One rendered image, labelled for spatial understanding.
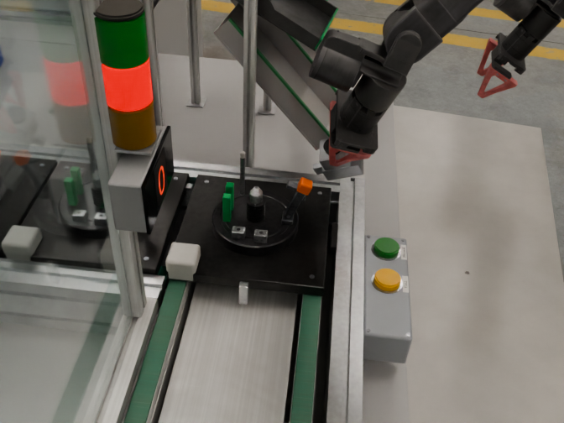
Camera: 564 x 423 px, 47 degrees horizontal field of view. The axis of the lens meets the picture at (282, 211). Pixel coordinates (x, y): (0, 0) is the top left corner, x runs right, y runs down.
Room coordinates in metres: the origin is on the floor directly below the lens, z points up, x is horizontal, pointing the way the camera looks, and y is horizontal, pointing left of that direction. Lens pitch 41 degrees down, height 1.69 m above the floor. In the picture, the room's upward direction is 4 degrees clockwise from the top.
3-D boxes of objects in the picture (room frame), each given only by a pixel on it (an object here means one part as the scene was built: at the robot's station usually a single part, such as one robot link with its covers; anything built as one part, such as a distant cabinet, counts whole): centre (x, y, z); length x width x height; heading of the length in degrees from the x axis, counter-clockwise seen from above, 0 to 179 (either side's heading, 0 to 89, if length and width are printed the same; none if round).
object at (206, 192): (0.78, 0.04, 0.96); 0.24 x 0.24 x 0.02; 86
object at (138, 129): (0.60, 0.17, 1.28); 0.05 x 0.05 x 0.05
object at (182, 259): (0.69, 0.15, 0.97); 0.05 x 0.05 x 0.04; 86
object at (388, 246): (0.75, -0.17, 0.96); 0.04 x 0.04 x 0.02
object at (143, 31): (0.60, 0.17, 1.38); 0.05 x 0.05 x 0.05
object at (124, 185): (0.60, 0.17, 1.29); 0.12 x 0.05 x 0.25; 176
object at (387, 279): (0.68, -0.17, 0.96); 0.04 x 0.04 x 0.02
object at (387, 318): (0.68, -0.17, 0.93); 0.21 x 0.07 x 0.06; 176
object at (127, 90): (0.60, 0.17, 1.33); 0.05 x 0.05 x 0.05
